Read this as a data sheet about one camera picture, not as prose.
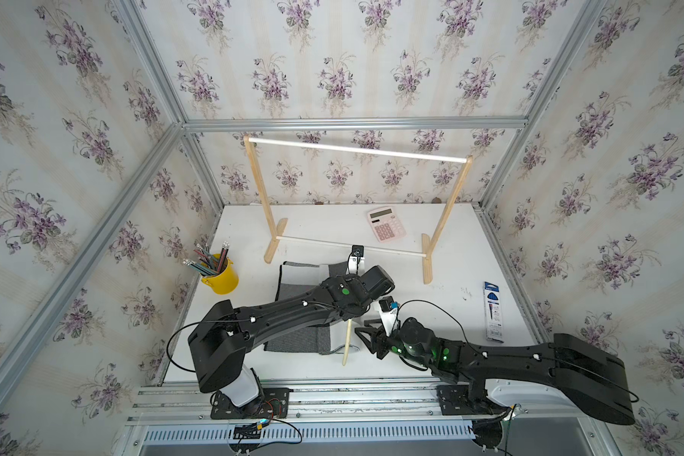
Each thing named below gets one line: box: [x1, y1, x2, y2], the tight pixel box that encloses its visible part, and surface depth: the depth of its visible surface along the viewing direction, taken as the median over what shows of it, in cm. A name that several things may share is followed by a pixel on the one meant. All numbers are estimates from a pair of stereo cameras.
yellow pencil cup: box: [200, 257, 240, 296], surface depth 90 cm
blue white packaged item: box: [483, 281, 505, 343], surface depth 90 cm
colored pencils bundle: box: [182, 240, 230, 276], surface depth 90 cm
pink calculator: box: [366, 206, 407, 243], surface depth 113 cm
